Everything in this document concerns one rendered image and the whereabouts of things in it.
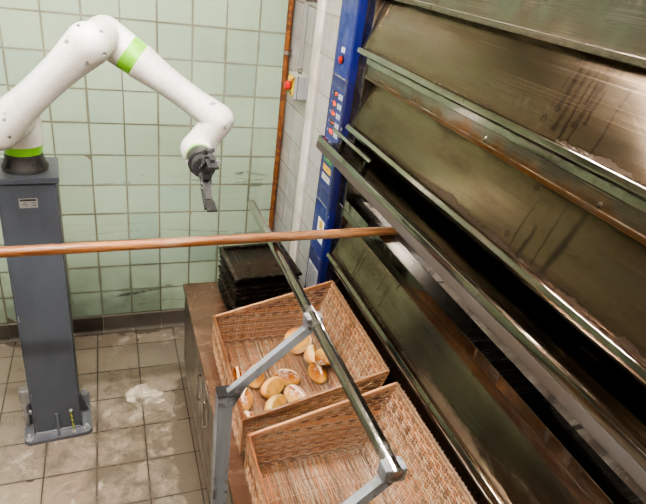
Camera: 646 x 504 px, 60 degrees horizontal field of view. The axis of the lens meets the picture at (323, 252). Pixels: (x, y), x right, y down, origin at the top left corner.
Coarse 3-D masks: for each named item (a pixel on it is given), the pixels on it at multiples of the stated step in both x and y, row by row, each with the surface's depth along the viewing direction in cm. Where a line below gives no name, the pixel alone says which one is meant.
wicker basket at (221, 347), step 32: (320, 288) 220; (256, 320) 218; (288, 320) 223; (352, 320) 202; (224, 352) 193; (256, 352) 217; (288, 352) 219; (352, 352) 197; (224, 384) 194; (320, 384) 206; (256, 416) 167; (288, 416) 172
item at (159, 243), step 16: (128, 240) 157; (144, 240) 159; (160, 240) 160; (176, 240) 161; (192, 240) 163; (208, 240) 165; (224, 240) 166; (240, 240) 168; (256, 240) 170; (272, 240) 172; (288, 240) 174; (0, 256) 146; (16, 256) 147
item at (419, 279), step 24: (360, 216) 199; (384, 240) 184; (408, 264) 172; (432, 288) 161; (456, 312) 151; (456, 336) 146; (480, 336) 142; (480, 360) 137; (504, 360) 135; (504, 384) 128; (528, 384) 128; (528, 408) 121; (552, 408) 122; (552, 432) 115; (576, 432) 116; (576, 456) 110; (576, 480) 109; (600, 480) 105
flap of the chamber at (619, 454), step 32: (352, 160) 183; (384, 192) 161; (416, 192) 170; (416, 224) 144; (448, 224) 151; (480, 256) 136; (512, 288) 123; (544, 320) 113; (512, 352) 103; (576, 352) 104; (544, 384) 95; (608, 384) 97; (640, 384) 100; (576, 416) 89; (640, 416) 90; (608, 448) 83; (640, 480) 78
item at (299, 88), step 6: (294, 72) 245; (288, 78) 247; (294, 78) 239; (300, 78) 239; (306, 78) 240; (294, 84) 240; (300, 84) 241; (306, 84) 241; (288, 90) 248; (294, 90) 241; (300, 90) 242; (306, 90) 243; (294, 96) 242; (300, 96) 243; (306, 96) 244
